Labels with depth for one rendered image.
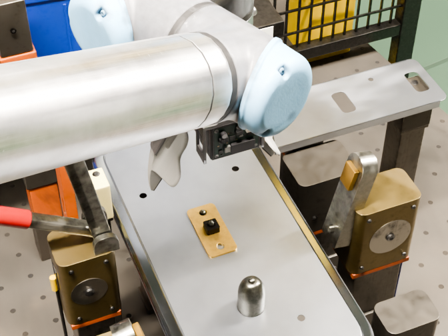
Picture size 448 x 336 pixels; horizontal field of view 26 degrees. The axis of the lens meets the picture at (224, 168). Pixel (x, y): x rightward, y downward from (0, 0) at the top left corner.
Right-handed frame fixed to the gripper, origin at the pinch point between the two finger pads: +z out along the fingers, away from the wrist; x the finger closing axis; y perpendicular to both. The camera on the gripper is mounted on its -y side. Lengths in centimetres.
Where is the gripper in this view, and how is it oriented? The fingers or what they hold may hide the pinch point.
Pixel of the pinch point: (210, 168)
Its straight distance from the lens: 114.0
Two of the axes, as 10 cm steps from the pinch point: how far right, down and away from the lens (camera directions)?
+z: 0.0, 7.0, 7.1
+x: 9.2, -2.7, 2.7
